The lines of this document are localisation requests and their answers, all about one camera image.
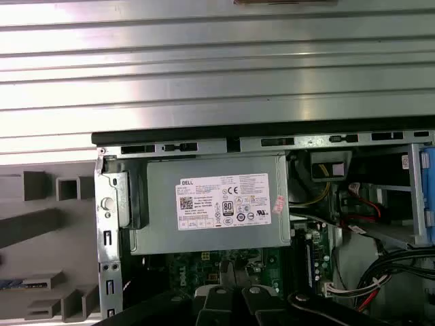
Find grey power supply unit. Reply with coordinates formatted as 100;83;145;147
130;152;292;255

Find green motherboard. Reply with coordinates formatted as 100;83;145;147
145;217;336;316

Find black PC case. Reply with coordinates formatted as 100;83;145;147
90;130;435;326

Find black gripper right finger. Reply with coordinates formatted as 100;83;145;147
241;285;435;326

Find black cable bundle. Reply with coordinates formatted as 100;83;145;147
356;249;435;326

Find grey parts rack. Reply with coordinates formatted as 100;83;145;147
0;169;101;323

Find yellow wire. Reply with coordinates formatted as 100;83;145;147
304;181;331;208

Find RAM stick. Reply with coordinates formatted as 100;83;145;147
0;277;48;290

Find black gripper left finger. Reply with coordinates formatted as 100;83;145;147
100;284;241;326

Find blue disk carrier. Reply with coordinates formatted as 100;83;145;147
419;142;435;242

